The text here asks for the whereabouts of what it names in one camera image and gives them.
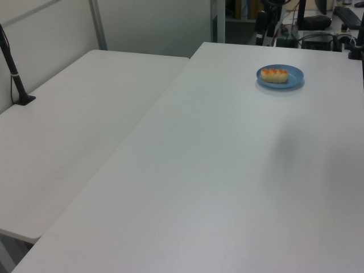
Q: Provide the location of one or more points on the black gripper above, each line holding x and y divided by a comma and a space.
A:
271, 3

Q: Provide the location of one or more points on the orange topped bread loaf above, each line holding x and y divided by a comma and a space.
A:
274, 74

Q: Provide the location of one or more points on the small red green plug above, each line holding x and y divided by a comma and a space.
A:
283, 29

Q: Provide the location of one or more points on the black control box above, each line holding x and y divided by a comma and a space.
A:
287, 41

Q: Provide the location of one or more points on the wooden shelf cabinet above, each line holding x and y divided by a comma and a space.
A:
240, 8

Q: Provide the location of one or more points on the black monitor stand pole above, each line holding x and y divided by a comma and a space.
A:
301, 14

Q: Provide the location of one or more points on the dark padded pouch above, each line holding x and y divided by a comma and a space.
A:
317, 22

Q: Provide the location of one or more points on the black electronics box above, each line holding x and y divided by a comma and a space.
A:
317, 41

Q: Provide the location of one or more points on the blue round plate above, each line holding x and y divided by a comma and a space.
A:
294, 78

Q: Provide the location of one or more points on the black keyboard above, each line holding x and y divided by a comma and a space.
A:
348, 15

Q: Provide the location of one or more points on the black clamp stand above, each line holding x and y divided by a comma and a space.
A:
357, 48

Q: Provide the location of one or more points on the white frame pillar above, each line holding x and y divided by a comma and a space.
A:
218, 20

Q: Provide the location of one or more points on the grey metal partition post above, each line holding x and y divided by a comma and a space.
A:
98, 25

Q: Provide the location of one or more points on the black camera stand pole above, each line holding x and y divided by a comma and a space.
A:
14, 76

